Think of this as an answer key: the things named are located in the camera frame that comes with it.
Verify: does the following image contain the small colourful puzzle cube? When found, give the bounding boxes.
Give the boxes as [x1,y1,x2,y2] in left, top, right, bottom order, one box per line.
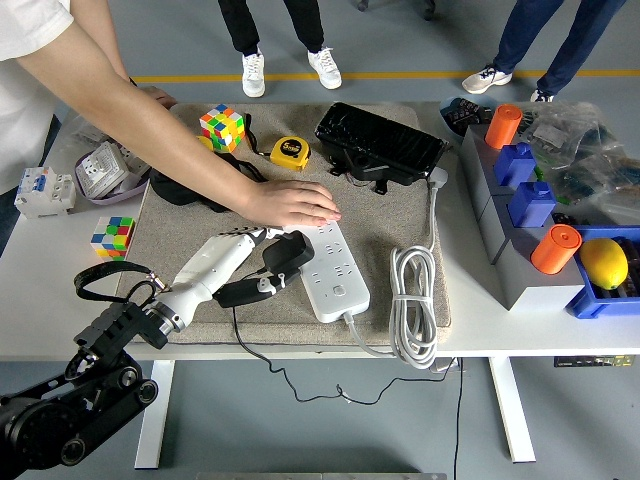
[91,216,137,261]

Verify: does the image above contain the grey-brown mat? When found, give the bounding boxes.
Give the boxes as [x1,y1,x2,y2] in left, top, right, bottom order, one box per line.
[115,102,454,349]

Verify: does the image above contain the white power strip cable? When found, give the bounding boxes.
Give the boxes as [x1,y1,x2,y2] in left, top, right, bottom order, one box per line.
[342,167,450,372]

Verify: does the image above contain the person's left hand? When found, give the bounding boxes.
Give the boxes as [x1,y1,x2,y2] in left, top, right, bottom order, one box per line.
[134,84,179,111]

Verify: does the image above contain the yellow lemon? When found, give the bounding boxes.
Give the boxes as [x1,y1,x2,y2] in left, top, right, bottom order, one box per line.
[579,237,630,291]

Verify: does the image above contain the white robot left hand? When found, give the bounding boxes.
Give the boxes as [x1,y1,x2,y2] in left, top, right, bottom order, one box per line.
[157,225,299,332]

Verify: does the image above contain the black plastic-wrapped device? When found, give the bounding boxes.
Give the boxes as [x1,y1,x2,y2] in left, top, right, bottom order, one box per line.
[314,102,450,196]

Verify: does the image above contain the white power strip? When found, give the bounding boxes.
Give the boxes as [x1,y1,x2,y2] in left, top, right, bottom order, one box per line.
[282,219,372,324]

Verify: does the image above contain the person's right hand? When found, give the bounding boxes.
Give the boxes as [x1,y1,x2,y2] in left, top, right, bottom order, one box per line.
[247,178,343,232]

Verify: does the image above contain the yellow tape measure round label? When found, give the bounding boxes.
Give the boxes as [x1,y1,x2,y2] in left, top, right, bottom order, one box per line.
[243,113,312,174]

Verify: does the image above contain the grey box stand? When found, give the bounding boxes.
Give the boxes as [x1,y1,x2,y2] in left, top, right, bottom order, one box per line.
[459,123,586,312]

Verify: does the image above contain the blue bowl of parts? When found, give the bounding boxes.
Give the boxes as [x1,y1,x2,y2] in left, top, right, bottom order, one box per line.
[438,94,501,141]

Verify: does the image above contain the white table leg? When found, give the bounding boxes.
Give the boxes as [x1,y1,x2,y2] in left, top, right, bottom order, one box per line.
[487,357,537,464]
[133,359,176,471]

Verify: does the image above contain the black cloth pouch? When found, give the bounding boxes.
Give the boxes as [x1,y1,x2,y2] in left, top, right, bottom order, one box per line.
[149,152,269,214]

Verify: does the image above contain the pile of clear parts bags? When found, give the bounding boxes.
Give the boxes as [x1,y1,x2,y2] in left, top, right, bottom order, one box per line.
[519,99,640,229]

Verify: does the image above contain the orange cylinder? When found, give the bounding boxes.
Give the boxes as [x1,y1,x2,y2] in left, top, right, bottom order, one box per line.
[485,103,524,150]
[530,223,584,276]

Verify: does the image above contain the white circuit breaker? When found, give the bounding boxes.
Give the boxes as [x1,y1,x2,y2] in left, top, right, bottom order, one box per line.
[13,167,77,220]

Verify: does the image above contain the black hanging cable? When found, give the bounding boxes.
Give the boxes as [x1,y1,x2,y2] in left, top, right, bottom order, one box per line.
[452,357,464,480]

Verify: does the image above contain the lavender bowl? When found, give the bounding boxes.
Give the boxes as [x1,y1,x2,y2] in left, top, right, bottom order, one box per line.
[73,142,151,207]

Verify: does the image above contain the black table control panel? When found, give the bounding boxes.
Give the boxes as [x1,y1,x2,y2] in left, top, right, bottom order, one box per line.
[553,354,631,370]

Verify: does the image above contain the large colourful puzzle cube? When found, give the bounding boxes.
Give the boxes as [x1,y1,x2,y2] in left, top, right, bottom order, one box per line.
[199,103,246,153]

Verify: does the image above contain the person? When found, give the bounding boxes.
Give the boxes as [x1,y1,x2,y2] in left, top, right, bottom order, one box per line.
[460,0,626,104]
[0,0,126,254]
[217,0,344,99]

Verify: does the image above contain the blue plastic bin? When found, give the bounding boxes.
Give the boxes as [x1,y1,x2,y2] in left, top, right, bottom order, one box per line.
[565,225,640,320]

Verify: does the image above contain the blue plastic block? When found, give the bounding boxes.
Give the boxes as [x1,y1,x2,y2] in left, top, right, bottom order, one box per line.
[507,181,557,230]
[493,142,539,191]

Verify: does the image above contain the thin black plug cord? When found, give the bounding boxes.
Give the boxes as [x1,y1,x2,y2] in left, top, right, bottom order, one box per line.
[231,267,455,406]

